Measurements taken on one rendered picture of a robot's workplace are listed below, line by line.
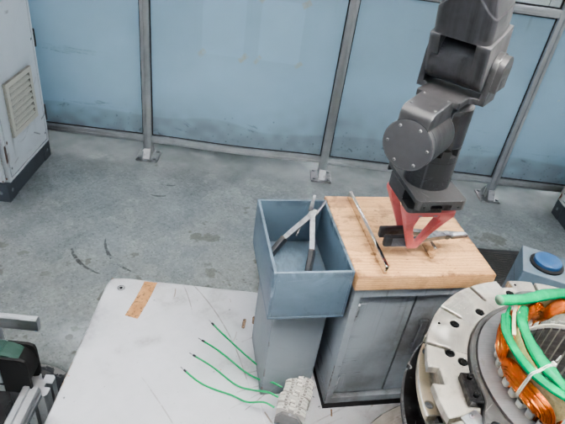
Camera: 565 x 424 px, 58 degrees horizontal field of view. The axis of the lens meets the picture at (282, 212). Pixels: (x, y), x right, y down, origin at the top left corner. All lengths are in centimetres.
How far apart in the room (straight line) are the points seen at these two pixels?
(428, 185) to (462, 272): 15
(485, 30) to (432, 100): 8
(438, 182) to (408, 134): 11
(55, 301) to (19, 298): 14
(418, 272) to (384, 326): 11
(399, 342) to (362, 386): 11
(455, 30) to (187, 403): 64
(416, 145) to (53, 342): 167
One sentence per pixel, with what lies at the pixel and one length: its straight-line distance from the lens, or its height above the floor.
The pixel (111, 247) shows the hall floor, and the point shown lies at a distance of 237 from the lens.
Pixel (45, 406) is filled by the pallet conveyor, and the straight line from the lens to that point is 107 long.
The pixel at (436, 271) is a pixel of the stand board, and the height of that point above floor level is 106.
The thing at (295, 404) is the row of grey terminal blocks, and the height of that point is 82.
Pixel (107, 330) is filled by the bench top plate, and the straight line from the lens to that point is 97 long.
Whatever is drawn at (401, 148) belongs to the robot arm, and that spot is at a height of 126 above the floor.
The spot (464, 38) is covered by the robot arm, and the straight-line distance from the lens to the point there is 57.
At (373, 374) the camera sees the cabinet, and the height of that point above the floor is 85.
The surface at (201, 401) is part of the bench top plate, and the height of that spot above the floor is 78.
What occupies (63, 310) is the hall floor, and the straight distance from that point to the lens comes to 212.
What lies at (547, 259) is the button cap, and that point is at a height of 104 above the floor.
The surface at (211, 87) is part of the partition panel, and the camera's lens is 279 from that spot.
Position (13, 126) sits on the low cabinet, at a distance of 264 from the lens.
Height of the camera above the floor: 149
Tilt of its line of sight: 34 degrees down
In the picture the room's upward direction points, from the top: 9 degrees clockwise
